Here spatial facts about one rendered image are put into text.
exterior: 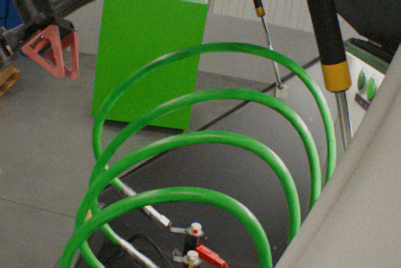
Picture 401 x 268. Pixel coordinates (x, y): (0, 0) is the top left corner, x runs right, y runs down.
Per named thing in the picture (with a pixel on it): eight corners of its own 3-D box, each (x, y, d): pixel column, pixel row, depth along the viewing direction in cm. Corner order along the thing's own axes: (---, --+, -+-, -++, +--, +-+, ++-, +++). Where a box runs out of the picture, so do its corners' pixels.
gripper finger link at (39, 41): (91, 67, 67) (67, 21, 68) (71, 63, 60) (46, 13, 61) (60, 89, 68) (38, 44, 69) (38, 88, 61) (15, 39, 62)
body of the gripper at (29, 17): (76, 30, 70) (60, -2, 70) (46, 20, 60) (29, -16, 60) (49, 51, 71) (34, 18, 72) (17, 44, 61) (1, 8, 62)
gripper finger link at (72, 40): (97, 67, 69) (74, 23, 70) (77, 64, 62) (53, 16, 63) (66, 89, 71) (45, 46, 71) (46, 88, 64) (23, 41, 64)
